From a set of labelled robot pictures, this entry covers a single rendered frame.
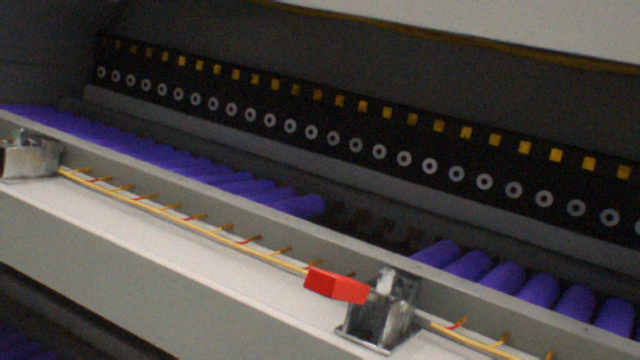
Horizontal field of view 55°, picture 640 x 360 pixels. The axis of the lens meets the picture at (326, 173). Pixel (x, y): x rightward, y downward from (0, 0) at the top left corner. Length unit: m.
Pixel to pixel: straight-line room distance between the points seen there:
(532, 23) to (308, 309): 0.17
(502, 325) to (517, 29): 0.14
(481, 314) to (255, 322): 0.11
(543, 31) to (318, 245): 0.16
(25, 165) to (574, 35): 0.33
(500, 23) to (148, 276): 0.22
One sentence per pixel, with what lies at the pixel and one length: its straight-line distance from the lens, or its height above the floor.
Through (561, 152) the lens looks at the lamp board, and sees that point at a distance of 0.43.
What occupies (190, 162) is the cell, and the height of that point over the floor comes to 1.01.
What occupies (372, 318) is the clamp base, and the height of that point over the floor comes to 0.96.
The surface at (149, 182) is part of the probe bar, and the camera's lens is 0.41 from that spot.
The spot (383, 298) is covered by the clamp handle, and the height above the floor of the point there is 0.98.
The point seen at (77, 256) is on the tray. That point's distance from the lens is 0.38.
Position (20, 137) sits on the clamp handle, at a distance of 0.44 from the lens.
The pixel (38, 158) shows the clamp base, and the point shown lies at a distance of 0.45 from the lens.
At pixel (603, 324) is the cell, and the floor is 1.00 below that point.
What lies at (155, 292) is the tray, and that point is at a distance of 0.34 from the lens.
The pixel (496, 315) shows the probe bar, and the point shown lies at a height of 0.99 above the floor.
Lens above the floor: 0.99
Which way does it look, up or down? 7 degrees up
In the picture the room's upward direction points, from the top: 21 degrees clockwise
